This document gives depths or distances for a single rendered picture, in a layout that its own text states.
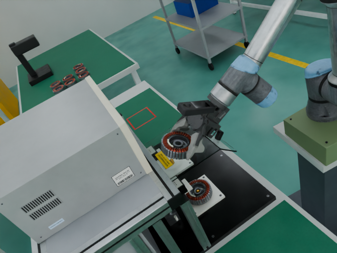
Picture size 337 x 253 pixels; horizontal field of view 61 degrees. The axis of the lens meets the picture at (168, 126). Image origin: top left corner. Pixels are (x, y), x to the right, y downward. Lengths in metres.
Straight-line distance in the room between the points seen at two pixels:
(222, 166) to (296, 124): 0.36
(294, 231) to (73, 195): 0.74
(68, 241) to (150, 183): 0.28
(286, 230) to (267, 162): 1.23
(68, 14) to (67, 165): 5.48
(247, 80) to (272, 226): 0.54
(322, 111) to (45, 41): 5.51
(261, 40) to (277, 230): 0.65
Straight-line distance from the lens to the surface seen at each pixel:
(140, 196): 0.86
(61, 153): 0.82
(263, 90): 0.93
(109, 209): 0.88
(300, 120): 1.34
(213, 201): 1.18
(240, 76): 0.87
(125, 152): 0.83
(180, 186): 1.09
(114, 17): 6.38
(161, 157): 1.00
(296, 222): 1.14
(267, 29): 1.03
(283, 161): 2.30
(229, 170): 1.28
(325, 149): 1.22
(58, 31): 6.19
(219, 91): 0.88
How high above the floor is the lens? 1.73
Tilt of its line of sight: 36 degrees down
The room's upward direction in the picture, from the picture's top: 24 degrees counter-clockwise
